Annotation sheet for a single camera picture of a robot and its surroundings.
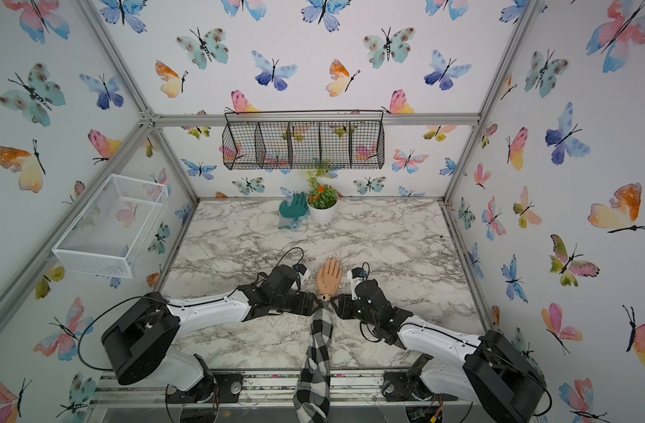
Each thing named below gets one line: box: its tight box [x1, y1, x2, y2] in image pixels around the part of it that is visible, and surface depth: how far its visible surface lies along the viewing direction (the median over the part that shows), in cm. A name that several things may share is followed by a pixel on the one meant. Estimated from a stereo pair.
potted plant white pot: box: [303, 163, 340, 225], surface depth 106 cm
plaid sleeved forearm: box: [293, 299, 334, 423], surface depth 76 cm
